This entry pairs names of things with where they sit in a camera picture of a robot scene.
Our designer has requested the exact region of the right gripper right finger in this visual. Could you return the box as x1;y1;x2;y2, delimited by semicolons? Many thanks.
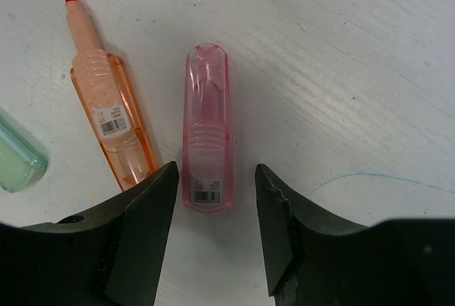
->
255;164;454;305

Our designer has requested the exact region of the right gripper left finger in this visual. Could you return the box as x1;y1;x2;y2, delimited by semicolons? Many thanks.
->
1;162;178;305

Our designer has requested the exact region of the green transparent highlighter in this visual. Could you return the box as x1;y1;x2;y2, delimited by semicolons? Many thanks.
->
1;108;49;194

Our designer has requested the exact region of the pink transparent highlighter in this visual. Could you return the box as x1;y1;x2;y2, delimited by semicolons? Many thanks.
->
182;43;234;213

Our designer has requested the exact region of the orange transparent highlighter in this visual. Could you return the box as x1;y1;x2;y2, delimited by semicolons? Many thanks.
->
65;0;157;191

